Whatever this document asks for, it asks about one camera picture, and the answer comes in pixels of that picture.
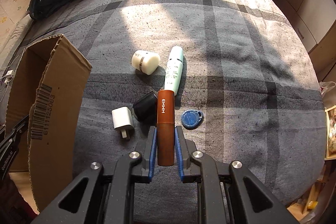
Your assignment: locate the blue key fob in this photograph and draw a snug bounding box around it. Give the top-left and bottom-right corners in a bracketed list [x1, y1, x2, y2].
[181, 110, 204, 130]

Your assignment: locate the grey plaid bed sheet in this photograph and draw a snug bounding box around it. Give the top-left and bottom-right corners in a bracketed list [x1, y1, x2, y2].
[13, 0, 326, 223]

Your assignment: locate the beige pillow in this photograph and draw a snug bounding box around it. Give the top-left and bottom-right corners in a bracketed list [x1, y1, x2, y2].
[1, 14, 33, 67]

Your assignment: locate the white usb charger plug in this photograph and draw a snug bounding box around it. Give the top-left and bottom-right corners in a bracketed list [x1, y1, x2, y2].
[111, 107, 134, 139]

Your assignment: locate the white plastic bag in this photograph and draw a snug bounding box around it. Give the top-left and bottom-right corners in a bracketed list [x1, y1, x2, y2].
[319, 81, 335, 109]

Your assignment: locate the beige wardrobe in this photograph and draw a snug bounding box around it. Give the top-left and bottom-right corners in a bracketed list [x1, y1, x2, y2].
[275, 0, 335, 81]

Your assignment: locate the white cream jar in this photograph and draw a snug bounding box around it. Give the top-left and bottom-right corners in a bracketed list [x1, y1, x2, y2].
[131, 50, 160, 75]

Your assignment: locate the mint green lotion bottle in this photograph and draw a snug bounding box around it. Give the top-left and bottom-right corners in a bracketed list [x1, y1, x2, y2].
[164, 46, 183, 96]

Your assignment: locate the cardboard box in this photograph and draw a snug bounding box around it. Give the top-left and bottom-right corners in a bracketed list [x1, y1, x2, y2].
[6, 34, 92, 211]

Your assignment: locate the white charger with cable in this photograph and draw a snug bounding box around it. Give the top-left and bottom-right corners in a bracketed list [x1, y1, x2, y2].
[0, 53, 22, 103]

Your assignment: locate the brown cylindrical tube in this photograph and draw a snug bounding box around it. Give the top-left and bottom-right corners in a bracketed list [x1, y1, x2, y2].
[157, 90, 175, 166]

